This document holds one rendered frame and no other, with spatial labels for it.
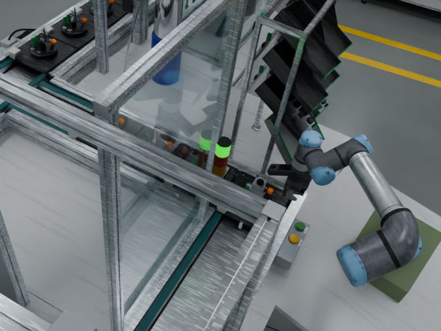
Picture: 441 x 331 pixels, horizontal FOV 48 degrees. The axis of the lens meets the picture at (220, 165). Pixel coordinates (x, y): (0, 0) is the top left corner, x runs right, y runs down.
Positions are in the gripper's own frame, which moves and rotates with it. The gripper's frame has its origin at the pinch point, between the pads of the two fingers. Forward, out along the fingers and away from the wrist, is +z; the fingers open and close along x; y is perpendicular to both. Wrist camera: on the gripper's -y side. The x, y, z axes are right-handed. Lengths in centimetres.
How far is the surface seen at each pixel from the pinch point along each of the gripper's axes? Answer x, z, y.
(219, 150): -21.4, -32.0, -22.8
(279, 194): 8.7, 10.4, -3.1
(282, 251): -16.3, 11.4, 8.9
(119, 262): -76, -37, -25
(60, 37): 43, 10, -146
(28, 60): 18, 10, -145
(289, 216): 1.9, 12.1, 4.9
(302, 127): 24.3, -15.8, -5.2
